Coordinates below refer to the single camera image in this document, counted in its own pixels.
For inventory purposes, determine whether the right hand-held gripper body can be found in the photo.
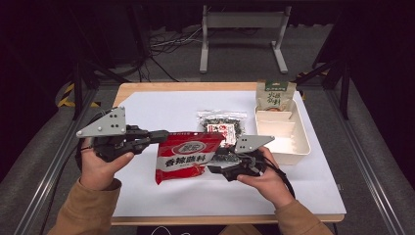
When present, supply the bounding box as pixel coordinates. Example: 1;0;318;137
224;134;276;182

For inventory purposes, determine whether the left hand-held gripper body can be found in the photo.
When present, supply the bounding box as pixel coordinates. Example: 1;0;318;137
75;106;152;164

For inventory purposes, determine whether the clear seaweed packet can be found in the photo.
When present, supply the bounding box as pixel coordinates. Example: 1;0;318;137
196;110;249;165

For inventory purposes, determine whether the red snack packet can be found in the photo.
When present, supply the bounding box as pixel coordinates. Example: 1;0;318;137
155;131;226;186

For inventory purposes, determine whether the white divided storage box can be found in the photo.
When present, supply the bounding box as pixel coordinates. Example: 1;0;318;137
254;97;312;165

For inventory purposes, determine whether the beige green snack packet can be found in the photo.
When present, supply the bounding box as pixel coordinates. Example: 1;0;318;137
254;79;298;113

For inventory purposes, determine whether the person's right hand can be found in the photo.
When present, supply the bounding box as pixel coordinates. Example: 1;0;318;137
236;146;296;211

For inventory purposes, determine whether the person's left hand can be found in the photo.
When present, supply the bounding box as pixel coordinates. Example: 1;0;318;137
79;136;136;192

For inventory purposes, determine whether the white paper sheet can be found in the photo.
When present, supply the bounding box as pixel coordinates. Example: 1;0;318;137
112;90;347;218

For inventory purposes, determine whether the black metal stand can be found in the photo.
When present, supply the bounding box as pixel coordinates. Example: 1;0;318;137
293;9;352;120
69;6;132;121

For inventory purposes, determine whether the yellow black hazard tape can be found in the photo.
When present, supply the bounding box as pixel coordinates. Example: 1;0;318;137
57;82;101;109

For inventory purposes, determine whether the wooden table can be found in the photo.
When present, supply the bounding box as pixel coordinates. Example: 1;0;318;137
111;81;346;227

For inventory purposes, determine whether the white metal stand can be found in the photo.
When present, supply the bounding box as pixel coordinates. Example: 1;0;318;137
199;4;293;74

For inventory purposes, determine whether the right hand-held gripper cable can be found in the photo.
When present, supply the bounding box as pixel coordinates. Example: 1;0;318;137
258;156;297;200

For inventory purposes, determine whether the hand-held gripper cable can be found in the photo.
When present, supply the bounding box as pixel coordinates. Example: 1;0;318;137
74;110;109;171
258;156;297;200

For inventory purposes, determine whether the left hand-held gripper cable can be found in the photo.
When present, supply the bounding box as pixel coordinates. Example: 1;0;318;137
74;110;109;171

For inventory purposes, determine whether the aluminium floor rail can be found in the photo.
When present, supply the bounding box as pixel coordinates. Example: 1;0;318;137
325;87;406;235
13;87;100;235

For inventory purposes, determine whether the bundle of floor cables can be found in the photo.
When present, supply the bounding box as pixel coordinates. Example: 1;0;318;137
136;25;204;83

